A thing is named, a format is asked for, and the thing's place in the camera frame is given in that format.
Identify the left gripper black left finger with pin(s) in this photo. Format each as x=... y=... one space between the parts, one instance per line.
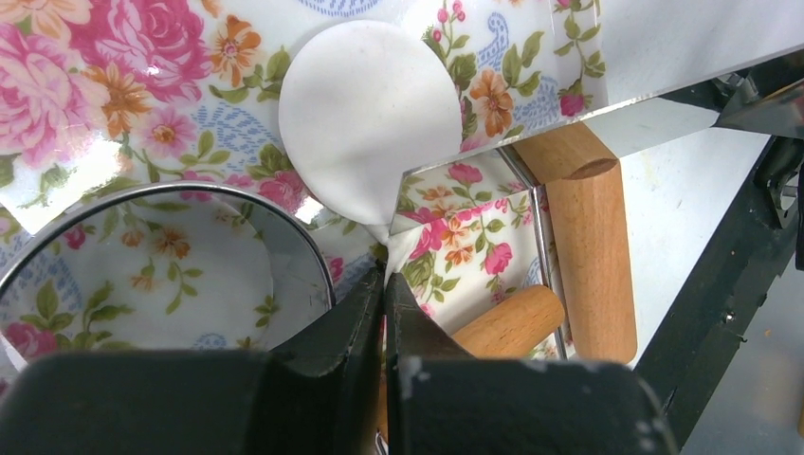
x=313 y=394

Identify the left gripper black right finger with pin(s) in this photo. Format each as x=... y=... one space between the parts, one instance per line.
x=478 y=392

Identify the floral pattern tray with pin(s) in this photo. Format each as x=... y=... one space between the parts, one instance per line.
x=100 y=96

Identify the white dough piece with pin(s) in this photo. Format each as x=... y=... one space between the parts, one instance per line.
x=363 y=103

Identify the metal spatula wooden handle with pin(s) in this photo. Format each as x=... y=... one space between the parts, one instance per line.
x=694 y=87

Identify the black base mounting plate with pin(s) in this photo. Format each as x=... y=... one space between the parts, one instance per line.
x=705 y=325

